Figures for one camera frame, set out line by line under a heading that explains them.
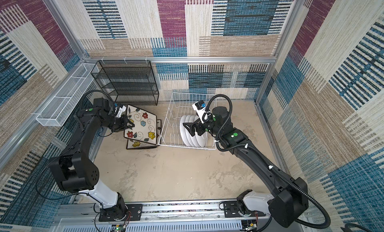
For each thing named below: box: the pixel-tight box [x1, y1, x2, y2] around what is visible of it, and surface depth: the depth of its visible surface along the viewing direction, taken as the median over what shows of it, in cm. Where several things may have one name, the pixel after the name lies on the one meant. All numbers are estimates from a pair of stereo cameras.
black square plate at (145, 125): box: [124, 104, 157, 145], surface depth 91 cm
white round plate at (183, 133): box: [179, 115, 189, 147], surface depth 87 cm
